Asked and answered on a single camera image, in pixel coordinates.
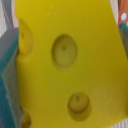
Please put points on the yellow toy cheese wedge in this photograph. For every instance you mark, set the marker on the yellow toy cheese wedge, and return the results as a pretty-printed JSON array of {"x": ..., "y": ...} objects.
[{"x": 70, "y": 63}]

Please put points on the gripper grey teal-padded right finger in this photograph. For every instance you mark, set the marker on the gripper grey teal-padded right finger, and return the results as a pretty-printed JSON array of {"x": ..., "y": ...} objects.
[{"x": 123, "y": 29}]

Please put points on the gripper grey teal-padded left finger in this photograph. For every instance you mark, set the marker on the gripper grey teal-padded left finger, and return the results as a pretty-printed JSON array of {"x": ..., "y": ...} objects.
[{"x": 10, "y": 110}]

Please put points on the toy fork orange handle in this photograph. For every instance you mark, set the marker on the toy fork orange handle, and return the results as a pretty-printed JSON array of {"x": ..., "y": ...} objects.
[{"x": 123, "y": 11}]

